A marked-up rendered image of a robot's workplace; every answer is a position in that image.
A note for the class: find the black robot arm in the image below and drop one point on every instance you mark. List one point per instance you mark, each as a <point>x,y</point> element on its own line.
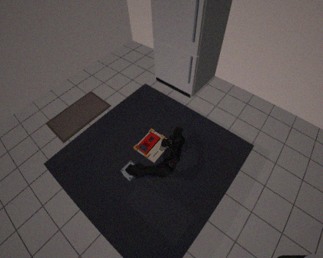
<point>163,168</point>

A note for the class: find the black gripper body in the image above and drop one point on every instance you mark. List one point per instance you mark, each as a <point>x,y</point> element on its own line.
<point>168,153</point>

